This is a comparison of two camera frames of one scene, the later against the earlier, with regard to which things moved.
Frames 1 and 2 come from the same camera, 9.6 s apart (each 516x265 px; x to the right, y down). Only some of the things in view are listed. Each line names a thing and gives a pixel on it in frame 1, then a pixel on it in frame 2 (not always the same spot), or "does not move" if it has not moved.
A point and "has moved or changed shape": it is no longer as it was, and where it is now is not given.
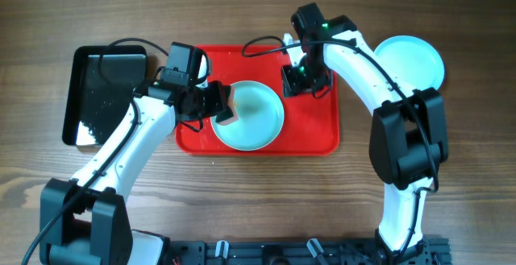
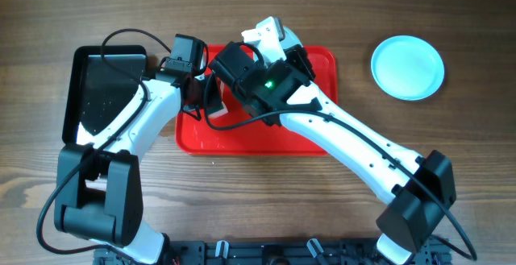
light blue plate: (417, 61) does not move
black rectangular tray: (101, 84) does not move
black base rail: (312, 252) does not move
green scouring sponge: (231, 104) has moved or changed shape
